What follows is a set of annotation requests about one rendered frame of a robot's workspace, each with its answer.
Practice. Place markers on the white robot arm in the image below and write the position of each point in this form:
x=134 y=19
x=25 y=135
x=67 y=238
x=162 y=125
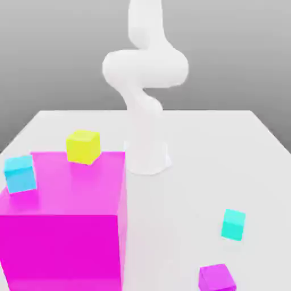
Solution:
x=145 y=68

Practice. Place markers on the small yellow cube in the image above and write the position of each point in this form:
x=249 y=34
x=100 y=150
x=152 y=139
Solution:
x=83 y=149

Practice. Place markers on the small turquoise cube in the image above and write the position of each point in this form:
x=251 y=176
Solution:
x=233 y=226

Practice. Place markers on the small light blue cube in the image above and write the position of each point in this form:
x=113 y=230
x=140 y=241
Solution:
x=20 y=177

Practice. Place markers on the small purple cube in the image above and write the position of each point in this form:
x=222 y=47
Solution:
x=216 y=278

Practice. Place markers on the large magenta box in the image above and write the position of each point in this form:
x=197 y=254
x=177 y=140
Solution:
x=61 y=245

